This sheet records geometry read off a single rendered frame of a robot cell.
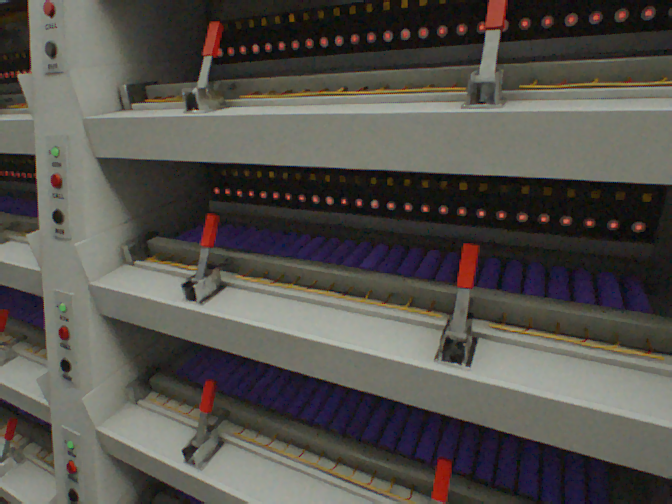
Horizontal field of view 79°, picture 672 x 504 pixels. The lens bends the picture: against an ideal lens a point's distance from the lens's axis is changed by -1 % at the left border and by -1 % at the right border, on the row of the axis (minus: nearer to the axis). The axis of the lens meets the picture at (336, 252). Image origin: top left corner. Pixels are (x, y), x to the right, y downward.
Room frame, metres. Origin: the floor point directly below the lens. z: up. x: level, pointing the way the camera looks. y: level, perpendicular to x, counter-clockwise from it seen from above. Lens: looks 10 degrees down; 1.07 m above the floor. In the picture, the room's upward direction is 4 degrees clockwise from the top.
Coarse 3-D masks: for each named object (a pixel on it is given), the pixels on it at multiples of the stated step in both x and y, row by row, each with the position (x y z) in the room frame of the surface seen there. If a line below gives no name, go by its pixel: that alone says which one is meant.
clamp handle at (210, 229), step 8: (208, 216) 0.44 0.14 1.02; (216, 216) 0.44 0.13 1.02; (208, 224) 0.44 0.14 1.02; (216, 224) 0.44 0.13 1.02; (208, 232) 0.43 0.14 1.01; (216, 232) 0.44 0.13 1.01; (208, 240) 0.43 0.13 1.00; (208, 248) 0.43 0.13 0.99; (200, 256) 0.43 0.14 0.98; (208, 256) 0.43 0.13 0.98; (200, 264) 0.43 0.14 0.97; (200, 272) 0.43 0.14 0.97
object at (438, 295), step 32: (160, 256) 0.52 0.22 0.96; (192, 256) 0.50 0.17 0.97; (224, 256) 0.47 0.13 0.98; (256, 256) 0.46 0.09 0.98; (352, 288) 0.40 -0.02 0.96; (384, 288) 0.39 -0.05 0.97; (416, 288) 0.37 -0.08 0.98; (448, 288) 0.37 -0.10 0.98; (480, 288) 0.36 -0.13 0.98; (512, 320) 0.34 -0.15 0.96; (544, 320) 0.33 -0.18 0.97; (576, 320) 0.32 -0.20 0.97; (608, 320) 0.31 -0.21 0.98; (640, 320) 0.30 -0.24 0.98; (640, 352) 0.29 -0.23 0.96
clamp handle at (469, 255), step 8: (464, 248) 0.33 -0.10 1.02; (472, 248) 0.33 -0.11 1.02; (464, 256) 0.33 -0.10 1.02; (472, 256) 0.32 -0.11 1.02; (464, 264) 0.32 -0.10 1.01; (472, 264) 0.32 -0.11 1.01; (464, 272) 0.32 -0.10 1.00; (472, 272) 0.32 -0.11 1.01; (464, 280) 0.32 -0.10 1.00; (472, 280) 0.32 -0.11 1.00; (464, 288) 0.32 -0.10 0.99; (472, 288) 0.32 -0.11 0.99; (456, 296) 0.32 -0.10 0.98; (464, 296) 0.32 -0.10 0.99; (456, 304) 0.32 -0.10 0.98; (464, 304) 0.31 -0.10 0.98; (456, 312) 0.31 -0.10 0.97; (464, 312) 0.31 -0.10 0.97; (456, 320) 0.31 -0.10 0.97; (464, 320) 0.31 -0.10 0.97; (456, 328) 0.31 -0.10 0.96; (464, 328) 0.31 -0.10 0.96
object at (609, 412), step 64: (128, 256) 0.51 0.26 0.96; (640, 256) 0.39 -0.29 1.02; (128, 320) 0.47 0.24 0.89; (192, 320) 0.41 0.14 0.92; (256, 320) 0.38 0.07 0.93; (320, 320) 0.37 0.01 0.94; (384, 320) 0.37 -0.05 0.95; (384, 384) 0.33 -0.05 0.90; (448, 384) 0.30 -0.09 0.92; (512, 384) 0.28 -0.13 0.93; (576, 384) 0.28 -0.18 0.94; (640, 384) 0.27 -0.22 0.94; (576, 448) 0.27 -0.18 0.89; (640, 448) 0.25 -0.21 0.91
